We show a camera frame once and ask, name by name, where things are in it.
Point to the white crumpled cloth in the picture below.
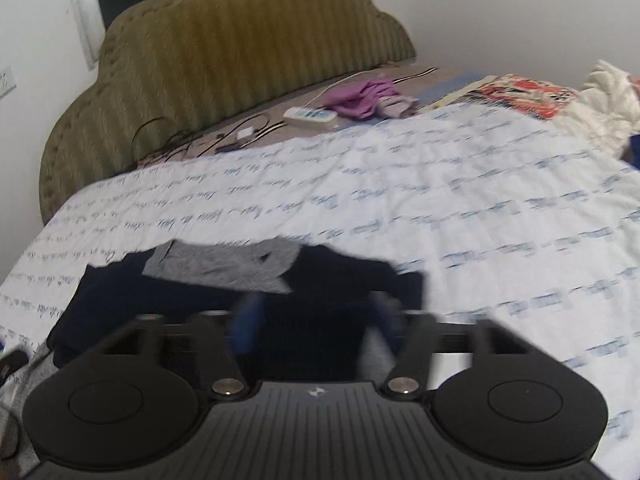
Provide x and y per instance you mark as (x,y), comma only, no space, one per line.
(607,105)

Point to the white door frame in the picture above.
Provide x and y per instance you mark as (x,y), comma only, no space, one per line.
(85,15)

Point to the pinkish grey cloth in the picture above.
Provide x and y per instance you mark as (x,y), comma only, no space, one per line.
(400,104)

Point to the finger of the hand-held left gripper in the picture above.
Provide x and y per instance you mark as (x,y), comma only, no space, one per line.
(12,364)

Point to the white printed blanket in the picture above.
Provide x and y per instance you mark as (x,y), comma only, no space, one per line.
(400,185)

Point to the purple cloth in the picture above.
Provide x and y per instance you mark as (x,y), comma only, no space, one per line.
(357,97)

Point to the navy garment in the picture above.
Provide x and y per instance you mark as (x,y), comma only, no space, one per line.
(325,310)

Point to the brown striped bed sheet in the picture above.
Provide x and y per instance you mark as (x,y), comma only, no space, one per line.
(280,132)

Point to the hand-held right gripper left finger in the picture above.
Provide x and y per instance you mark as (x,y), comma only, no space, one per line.
(247,322)

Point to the red patterned cloth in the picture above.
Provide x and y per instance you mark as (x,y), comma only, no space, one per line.
(525,95)

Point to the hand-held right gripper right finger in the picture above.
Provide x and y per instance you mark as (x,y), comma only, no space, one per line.
(382,316)

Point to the olive striped cushion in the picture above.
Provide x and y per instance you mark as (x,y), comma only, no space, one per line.
(225,60)

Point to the small grey knit garment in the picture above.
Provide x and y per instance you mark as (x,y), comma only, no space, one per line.
(220,265)

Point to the white power strip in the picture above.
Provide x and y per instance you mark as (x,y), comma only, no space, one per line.
(310,115)

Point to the grey fleece garment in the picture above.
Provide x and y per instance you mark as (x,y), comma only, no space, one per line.
(22,410)

